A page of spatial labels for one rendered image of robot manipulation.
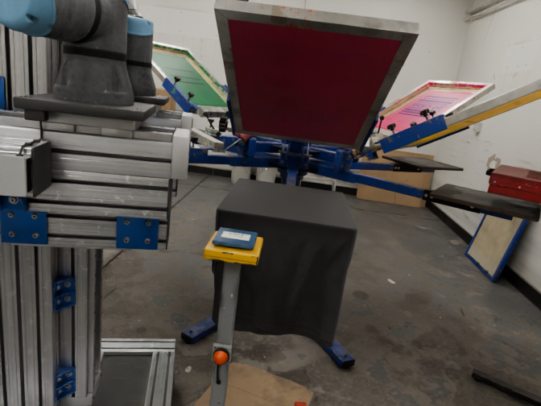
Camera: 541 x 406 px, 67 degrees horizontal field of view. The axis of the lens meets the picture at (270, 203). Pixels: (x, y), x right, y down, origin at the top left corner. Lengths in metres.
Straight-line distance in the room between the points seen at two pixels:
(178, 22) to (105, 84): 5.31
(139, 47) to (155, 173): 0.59
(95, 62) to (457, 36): 5.64
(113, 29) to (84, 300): 0.75
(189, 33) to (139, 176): 5.28
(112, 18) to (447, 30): 5.55
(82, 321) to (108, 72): 0.74
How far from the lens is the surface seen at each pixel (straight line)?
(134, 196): 0.88
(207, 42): 6.02
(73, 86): 0.87
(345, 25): 1.26
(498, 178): 2.01
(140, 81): 1.35
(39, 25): 0.78
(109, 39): 0.88
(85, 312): 1.31
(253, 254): 0.96
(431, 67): 6.10
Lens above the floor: 1.33
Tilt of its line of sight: 16 degrees down
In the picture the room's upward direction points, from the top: 8 degrees clockwise
